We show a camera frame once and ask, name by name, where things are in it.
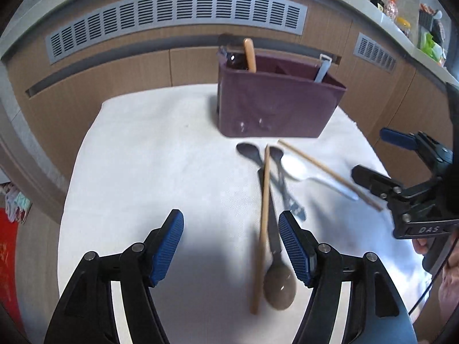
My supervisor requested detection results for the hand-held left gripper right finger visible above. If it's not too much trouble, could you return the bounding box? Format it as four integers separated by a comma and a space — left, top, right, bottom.
278, 211, 418, 344

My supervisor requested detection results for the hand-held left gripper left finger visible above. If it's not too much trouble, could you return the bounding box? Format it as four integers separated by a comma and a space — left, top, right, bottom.
44, 209, 185, 344

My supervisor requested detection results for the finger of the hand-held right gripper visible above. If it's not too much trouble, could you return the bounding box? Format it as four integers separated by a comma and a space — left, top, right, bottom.
351, 165, 404, 205
380, 127, 418, 151

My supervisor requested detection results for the brown spoon with dark handle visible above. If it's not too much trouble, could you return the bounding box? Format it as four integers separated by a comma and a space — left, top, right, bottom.
257, 168, 297, 310

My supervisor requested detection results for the wooden chopstick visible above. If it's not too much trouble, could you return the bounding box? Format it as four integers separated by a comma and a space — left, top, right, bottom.
250, 144, 271, 314
278, 140, 384, 211

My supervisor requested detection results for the white plastic spoon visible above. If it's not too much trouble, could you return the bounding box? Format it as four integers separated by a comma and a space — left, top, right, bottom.
280, 156, 360, 201

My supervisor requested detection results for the black spoon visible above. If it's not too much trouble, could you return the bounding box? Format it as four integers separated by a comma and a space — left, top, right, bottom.
269, 146, 305, 219
236, 142, 307, 222

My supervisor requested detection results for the purple utensil holder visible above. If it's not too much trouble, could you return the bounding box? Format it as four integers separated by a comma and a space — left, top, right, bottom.
217, 52, 348, 139

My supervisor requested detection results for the person's right hand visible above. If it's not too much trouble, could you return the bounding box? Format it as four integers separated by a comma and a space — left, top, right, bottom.
412, 229, 459, 312

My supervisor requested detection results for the short grey vent grille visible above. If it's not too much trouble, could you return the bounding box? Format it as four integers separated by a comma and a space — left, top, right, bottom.
353, 32, 398, 76

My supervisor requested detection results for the white tablecloth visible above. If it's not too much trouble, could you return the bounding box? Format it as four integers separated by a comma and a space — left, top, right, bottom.
57, 84, 431, 344

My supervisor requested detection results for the green packet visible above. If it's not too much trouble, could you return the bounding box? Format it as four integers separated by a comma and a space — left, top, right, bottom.
418, 32, 445, 63

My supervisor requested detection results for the yellow lidded jar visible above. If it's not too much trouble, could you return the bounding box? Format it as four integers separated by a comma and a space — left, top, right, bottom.
396, 17, 412, 38

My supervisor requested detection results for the black storage rack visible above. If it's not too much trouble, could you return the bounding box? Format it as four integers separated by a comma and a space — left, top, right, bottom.
419, 3, 443, 40

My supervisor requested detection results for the pile of pale cloths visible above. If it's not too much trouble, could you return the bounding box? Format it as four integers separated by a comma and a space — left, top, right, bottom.
2, 183, 33, 223

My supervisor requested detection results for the red floor mat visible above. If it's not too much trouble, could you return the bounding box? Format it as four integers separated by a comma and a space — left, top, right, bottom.
0, 208, 22, 327

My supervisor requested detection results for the black kitchen utensil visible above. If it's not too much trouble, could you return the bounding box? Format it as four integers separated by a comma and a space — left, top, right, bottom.
218, 43, 248, 70

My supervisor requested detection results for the wooden kitchen cabinet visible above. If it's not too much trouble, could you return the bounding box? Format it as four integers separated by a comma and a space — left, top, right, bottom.
0, 7, 459, 230

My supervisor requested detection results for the long grey vent grille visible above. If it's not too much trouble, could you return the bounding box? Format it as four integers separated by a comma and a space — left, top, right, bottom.
45, 0, 309, 66

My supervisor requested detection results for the light stone countertop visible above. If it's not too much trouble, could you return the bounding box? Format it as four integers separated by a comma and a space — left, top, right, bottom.
0, 0, 459, 90

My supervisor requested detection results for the black cable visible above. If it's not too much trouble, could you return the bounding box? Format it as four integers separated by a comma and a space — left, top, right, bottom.
408, 229, 459, 318

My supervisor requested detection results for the grey handled utensil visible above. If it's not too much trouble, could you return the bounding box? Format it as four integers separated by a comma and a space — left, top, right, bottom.
315, 54, 332, 83

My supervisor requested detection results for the wooden handled utensil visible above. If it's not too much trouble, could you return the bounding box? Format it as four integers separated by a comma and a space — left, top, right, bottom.
244, 38, 257, 73

